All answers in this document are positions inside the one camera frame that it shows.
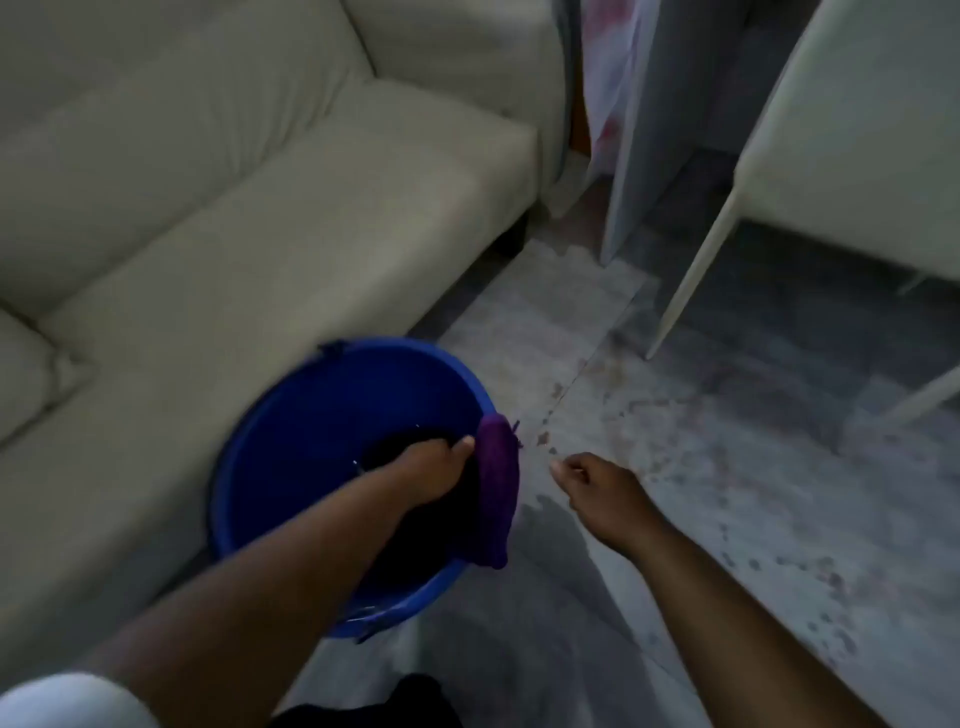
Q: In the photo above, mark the person's right hand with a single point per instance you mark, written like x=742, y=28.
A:
x=607, y=499

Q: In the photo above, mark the person's left hand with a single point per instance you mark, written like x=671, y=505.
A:
x=420, y=477

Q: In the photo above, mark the person's right fingers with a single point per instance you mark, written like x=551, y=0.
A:
x=574, y=472

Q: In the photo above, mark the person's left fingers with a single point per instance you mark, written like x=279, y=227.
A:
x=450, y=450

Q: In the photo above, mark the purple cleaning cloth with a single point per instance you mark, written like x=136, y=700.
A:
x=496, y=491

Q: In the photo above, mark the person's left forearm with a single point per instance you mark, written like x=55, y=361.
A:
x=247, y=600

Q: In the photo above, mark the person's right forearm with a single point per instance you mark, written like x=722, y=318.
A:
x=742, y=637

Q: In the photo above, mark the blue plastic bucket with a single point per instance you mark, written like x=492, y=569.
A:
x=300, y=450

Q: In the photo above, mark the person's black trousers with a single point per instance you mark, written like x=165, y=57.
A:
x=367, y=709

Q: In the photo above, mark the cream leather sofa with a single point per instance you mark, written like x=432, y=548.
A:
x=225, y=225

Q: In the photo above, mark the grey cabinet panel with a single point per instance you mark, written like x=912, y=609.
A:
x=652, y=127

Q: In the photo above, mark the white patterned curtain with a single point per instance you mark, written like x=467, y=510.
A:
x=607, y=67

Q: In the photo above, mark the cream upholstered chair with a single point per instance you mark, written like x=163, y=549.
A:
x=847, y=135

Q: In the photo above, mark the person's white sleeve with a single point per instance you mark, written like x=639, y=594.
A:
x=67, y=701

